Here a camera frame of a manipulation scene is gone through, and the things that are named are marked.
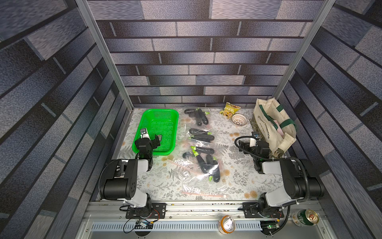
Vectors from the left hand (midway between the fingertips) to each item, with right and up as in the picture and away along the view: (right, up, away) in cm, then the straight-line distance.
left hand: (148, 135), depth 93 cm
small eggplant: (+42, -21, -11) cm, 48 cm away
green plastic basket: (+2, +9, +18) cm, 20 cm away
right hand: (+64, -3, +2) cm, 65 cm away
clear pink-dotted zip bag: (+40, +3, +9) cm, 41 cm away
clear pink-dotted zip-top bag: (+26, +10, +21) cm, 35 cm away
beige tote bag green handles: (+77, +7, -7) cm, 78 cm away
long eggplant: (+37, -3, +5) cm, 38 cm away
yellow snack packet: (+58, +18, +21) cm, 64 cm away
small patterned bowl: (+64, +10, +17) cm, 67 cm away
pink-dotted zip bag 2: (+36, -29, -12) cm, 48 cm away
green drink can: (+78, -33, -30) cm, 90 cm away
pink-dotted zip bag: (+41, -11, -2) cm, 42 cm away
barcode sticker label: (+5, -3, +10) cm, 12 cm away
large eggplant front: (+37, +12, +17) cm, 43 cm away
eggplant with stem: (+25, +17, +22) cm, 37 cm away
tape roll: (+43, -35, -32) cm, 64 cm away
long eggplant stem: (+33, +10, +16) cm, 38 cm away
